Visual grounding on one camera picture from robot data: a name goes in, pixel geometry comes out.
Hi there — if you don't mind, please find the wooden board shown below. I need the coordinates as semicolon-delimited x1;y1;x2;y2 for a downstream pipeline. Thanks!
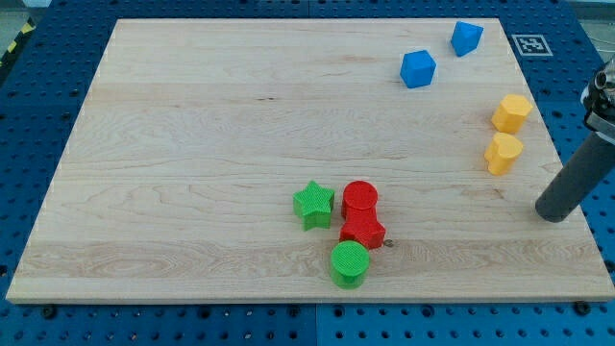
7;18;614;305

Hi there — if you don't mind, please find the yellow hexagon block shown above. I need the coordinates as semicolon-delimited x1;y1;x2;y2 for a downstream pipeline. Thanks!
491;94;533;135

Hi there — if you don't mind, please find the white fiducial marker tag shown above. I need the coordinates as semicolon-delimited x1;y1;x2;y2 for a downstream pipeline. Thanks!
511;34;553;57

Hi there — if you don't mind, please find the red star block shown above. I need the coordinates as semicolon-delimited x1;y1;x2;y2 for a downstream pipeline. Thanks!
339;209;386;250

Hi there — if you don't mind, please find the blue triangular block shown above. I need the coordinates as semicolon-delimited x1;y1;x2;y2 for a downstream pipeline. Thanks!
451;21;483;57

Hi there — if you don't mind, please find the blue cube block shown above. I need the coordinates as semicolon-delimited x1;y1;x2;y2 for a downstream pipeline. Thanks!
400;50;436;88

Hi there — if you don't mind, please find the yellow heart block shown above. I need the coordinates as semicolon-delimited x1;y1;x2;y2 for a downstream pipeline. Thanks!
483;132;524;176

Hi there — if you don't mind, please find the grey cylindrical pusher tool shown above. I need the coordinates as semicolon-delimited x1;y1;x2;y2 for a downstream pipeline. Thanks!
534;133;614;223

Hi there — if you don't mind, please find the red cylinder block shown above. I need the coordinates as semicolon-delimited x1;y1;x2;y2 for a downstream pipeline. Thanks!
341;181;379;218

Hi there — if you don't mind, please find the green star block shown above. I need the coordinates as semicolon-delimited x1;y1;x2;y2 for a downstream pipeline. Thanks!
293;181;335;231

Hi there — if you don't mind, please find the green cylinder block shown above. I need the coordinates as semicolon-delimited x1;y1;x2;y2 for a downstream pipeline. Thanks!
331;240;370;289

